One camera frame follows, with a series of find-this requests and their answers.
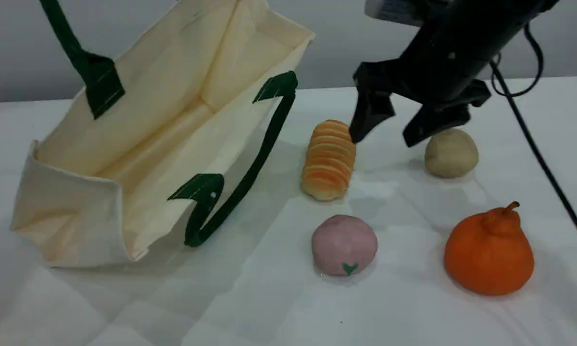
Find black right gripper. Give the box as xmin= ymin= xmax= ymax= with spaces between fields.
xmin=349 ymin=19 xmax=501 ymax=148

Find long ridged orange bread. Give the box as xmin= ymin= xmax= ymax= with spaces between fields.
xmin=301 ymin=119 xmax=357 ymax=201

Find pink peach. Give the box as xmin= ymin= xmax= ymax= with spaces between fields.
xmin=311 ymin=214 xmax=378 ymax=277

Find cream canvas bag green handles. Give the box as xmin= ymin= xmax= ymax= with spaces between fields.
xmin=10 ymin=0 xmax=315 ymax=267

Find beige round ball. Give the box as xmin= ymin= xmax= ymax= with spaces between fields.
xmin=424 ymin=128 xmax=479 ymax=179

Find orange tangerine with stem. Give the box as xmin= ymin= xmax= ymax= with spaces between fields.
xmin=443 ymin=201 xmax=535 ymax=297

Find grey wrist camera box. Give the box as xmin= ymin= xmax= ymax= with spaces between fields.
xmin=364 ymin=0 xmax=450 ymax=27

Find thin long black cable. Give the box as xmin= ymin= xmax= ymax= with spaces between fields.
xmin=490 ymin=58 xmax=577 ymax=262

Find black cable with plug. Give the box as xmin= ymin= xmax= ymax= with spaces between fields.
xmin=489 ymin=23 xmax=545 ymax=98

